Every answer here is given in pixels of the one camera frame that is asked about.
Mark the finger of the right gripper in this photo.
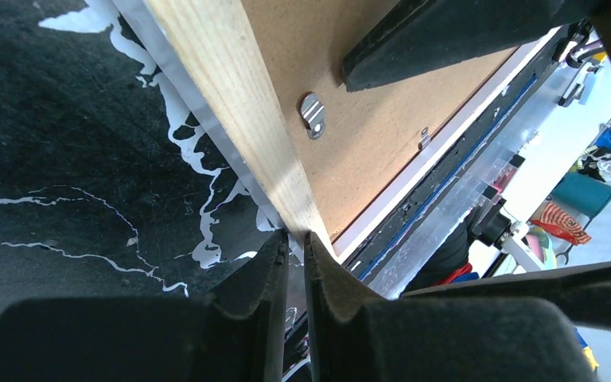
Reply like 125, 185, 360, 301
404, 261, 611, 331
342, 0, 601, 92

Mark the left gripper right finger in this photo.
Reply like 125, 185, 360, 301
304, 233, 597, 381

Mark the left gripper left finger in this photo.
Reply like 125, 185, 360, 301
0, 230, 289, 381

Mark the wooden picture frame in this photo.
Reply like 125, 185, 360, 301
110, 0, 565, 265

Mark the brown fibreboard backing board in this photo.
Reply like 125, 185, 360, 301
243, 0, 511, 239

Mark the black marble pattern mat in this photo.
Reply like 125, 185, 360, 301
0, 1, 274, 313

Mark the aluminium rail base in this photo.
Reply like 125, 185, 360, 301
284, 26, 601, 382

